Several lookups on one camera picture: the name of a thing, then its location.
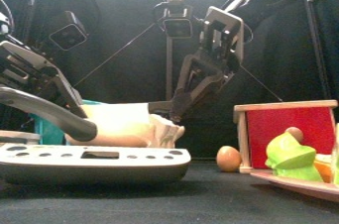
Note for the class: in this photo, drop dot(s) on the white cloth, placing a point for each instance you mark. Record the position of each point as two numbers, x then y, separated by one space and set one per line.
118 119

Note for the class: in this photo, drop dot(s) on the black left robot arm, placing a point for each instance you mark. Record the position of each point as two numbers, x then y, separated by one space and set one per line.
81 0

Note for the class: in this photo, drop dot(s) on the brown toy egg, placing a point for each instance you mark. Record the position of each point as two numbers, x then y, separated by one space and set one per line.
228 159
295 133

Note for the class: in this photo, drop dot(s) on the teal basket with orange rim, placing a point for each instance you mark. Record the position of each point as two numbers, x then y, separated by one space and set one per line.
45 136

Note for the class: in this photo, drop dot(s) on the green toy bell pepper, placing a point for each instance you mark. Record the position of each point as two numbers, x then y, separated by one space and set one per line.
291 158

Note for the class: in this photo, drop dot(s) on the green star-shaped pepper slice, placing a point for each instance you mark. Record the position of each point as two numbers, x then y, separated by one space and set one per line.
336 158

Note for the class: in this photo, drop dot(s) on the orange toy fruit slice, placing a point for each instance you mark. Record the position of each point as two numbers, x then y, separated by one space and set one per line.
324 168

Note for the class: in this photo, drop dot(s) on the pink serving tray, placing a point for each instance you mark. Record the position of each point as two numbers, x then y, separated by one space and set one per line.
304 186

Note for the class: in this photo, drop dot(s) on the grey vertical frame pole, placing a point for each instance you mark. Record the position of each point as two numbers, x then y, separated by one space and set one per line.
168 69

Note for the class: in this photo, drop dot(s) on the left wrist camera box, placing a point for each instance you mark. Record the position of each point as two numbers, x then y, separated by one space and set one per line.
68 36

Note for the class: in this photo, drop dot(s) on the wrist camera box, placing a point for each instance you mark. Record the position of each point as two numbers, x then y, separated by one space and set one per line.
177 27
68 36

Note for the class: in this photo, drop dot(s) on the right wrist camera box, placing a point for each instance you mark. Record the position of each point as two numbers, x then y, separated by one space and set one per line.
177 27

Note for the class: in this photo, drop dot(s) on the black slanted frame strut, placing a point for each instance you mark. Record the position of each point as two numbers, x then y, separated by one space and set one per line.
319 53

